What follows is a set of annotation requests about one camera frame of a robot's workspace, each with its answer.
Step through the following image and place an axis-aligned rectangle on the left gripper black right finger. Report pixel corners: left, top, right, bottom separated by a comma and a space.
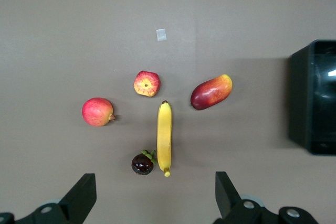
214, 171, 279, 224

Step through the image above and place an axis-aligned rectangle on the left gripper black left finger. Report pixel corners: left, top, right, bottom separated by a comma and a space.
15, 173, 97, 224

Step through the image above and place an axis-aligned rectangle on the yellow banana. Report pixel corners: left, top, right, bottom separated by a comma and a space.
156, 100, 173, 178

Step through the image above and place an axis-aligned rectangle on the black plastic box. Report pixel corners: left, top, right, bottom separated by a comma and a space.
288, 38, 336, 156

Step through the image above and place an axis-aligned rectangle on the red yellow apple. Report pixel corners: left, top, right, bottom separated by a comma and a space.
133, 70, 161, 98

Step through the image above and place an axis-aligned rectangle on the dark purple mangosteen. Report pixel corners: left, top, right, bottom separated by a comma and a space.
131, 149, 158, 176

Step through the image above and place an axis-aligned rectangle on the red pomegranate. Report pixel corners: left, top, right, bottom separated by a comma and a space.
81, 97, 119, 127

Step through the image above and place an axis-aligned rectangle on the red yellow mango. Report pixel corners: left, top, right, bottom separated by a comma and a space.
190, 73, 234, 111

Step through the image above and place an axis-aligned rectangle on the brown table cover sheet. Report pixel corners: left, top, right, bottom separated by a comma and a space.
0, 0, 336, 224

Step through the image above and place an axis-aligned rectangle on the small clear tape patch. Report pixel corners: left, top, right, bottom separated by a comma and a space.
156, 28, 167, 42

